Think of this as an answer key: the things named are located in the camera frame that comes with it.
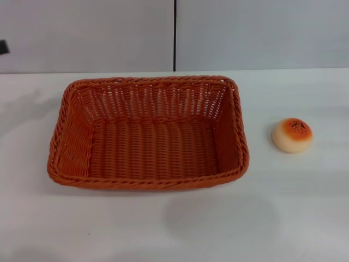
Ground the orange woven plastic basket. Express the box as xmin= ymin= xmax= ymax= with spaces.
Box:
xmin=45 ymin=75 xmax=250 ymax=191

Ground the round bread bun with sesame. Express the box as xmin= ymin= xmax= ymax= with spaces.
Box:
xmin=271 ymin=117 xmax=314 ymax=154

